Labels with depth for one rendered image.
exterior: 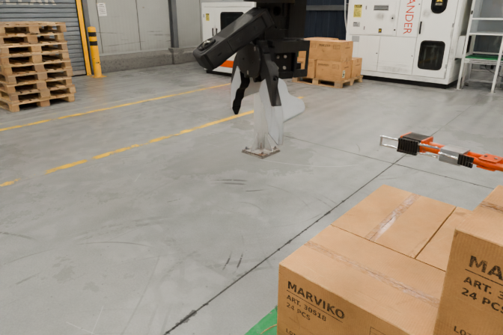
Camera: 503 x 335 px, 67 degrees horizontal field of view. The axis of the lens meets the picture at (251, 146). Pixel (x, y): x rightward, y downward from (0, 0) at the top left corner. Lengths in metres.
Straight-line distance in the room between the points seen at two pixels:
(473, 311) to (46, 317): 1.97
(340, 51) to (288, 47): 7.35
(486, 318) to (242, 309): 1.27
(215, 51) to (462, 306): 1.05
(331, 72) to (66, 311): 6.68
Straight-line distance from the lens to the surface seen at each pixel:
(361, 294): 1.52
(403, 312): 1.49
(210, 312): 2.20
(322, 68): 8.10
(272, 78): 0.52
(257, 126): 4.16
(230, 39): 0.52
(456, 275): 1.28
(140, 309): 2.29
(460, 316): 1.35
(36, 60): 7.00
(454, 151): 1.37
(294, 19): 0.57
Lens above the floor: 1.51
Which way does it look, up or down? 20 degrees down
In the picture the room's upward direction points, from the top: straight up
